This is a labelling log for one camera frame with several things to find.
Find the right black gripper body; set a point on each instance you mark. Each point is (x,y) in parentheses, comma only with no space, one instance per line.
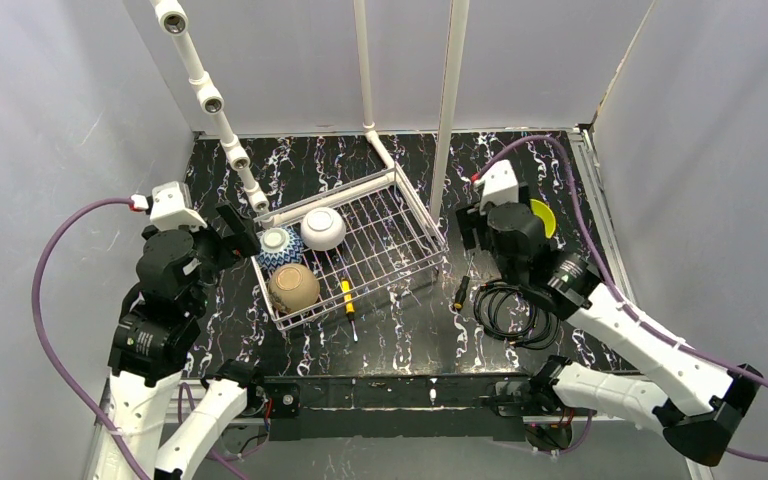
(475,229)

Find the grey white bowl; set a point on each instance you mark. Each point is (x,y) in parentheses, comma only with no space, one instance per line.
(323,229)

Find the yellow green bowl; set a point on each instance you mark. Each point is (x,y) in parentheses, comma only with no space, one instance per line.
(542,211)

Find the yellow handled screwdriver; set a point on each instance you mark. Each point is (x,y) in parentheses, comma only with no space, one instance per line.
(349,307)

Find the black orange handled screwdriver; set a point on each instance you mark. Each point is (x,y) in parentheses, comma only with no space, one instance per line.
(462,290)

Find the white bowl brown rim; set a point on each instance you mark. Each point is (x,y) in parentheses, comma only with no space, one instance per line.
(293,287)

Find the white pvc pipe frame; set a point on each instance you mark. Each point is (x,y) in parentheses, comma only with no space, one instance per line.
(241,69)

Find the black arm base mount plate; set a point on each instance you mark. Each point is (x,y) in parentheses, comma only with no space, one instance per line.
(397,397)

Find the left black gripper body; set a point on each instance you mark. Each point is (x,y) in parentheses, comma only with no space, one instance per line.
(223,237)

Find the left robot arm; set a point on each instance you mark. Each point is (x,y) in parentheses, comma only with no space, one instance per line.
(157,327)

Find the white vertical pole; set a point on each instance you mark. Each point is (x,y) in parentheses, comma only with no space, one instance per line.
(457,27)

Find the red patterned blue bowl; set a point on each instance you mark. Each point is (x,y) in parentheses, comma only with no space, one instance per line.
(279,246)

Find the white wire dish rack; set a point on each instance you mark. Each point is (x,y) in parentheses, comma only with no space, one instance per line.
(390,237)

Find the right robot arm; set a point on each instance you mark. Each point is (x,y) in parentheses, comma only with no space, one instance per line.
(694,405)

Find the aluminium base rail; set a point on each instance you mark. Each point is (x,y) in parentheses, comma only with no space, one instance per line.
(384,411)

